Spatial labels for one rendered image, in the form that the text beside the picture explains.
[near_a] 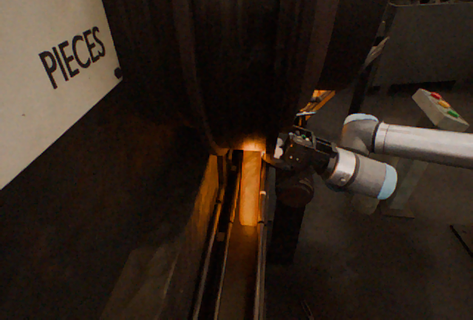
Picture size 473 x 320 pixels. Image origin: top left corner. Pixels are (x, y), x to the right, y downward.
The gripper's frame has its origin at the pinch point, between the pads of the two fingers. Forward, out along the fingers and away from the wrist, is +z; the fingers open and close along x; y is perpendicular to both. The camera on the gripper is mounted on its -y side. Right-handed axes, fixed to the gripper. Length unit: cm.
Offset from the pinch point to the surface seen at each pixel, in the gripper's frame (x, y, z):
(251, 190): 20.4, 5.6, -0.3
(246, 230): 18.7, -8.1, -4.0
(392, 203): -51, -44, -90
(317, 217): -41, -61, -55
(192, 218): 32.1, 9.3, 8.2
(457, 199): -63, -37, -129
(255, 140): 31.0, 23.5, 4.8
